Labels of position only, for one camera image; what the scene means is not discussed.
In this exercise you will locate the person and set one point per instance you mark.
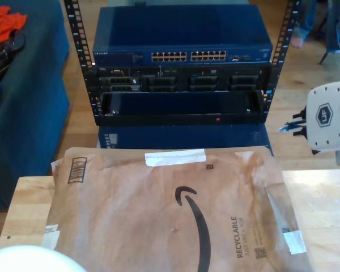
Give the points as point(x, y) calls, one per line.
point(306, 20)

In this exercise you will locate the dark blue equipment case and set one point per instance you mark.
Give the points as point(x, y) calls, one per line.
point(187, 136)

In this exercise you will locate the black rack server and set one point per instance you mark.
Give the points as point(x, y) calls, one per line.
point(181, 74)

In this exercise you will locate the brown printed paper mailer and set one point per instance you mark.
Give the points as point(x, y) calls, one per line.
point(130, 241)

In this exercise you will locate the plain brown paper mailer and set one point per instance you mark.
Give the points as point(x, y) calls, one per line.
point(58, 170)

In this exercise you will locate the blue sofa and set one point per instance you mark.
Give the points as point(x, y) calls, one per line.
point(31, 113)

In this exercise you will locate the orange cloth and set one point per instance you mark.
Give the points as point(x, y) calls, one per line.
point(3, 25)

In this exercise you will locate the blue network switch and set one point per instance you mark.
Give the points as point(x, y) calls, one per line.
point(181, 28)

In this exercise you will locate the black open frame rack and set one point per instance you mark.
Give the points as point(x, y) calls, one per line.
point(90, 93)

